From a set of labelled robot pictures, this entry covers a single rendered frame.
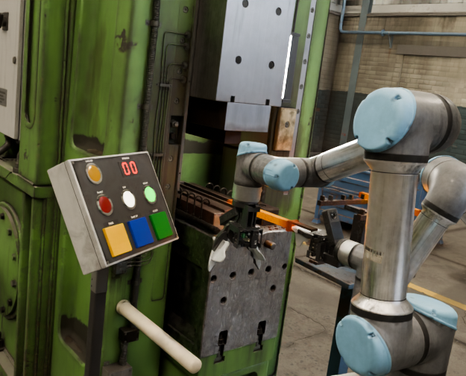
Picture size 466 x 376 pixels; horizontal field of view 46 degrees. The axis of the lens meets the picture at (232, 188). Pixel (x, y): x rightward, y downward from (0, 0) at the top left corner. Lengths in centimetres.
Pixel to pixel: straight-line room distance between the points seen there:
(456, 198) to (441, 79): 883
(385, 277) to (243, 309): 107
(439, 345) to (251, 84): 109
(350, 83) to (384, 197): 1024
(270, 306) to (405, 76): 870
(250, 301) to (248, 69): 84
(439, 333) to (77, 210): 86
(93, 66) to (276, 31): 68
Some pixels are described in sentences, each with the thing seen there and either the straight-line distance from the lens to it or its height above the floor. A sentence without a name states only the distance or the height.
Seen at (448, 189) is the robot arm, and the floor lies 125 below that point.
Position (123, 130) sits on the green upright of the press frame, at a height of 124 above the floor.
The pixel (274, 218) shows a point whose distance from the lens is 182.
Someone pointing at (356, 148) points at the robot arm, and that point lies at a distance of 126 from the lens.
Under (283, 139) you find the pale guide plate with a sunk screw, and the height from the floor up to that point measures 123.
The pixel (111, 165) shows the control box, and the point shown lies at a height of 117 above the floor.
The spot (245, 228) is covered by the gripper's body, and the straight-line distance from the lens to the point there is 139.
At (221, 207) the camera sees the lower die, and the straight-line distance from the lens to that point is 194.
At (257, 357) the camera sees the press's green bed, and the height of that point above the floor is 40.
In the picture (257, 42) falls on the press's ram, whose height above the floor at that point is 157.
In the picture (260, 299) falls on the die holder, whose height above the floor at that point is 65.
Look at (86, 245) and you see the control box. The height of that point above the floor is 100.
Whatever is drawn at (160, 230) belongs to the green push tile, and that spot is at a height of 100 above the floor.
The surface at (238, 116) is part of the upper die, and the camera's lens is 187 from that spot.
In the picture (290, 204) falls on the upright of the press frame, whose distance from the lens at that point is 235.
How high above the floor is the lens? 144
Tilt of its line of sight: 11 degrees down
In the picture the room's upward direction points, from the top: 7 degrees clockwise
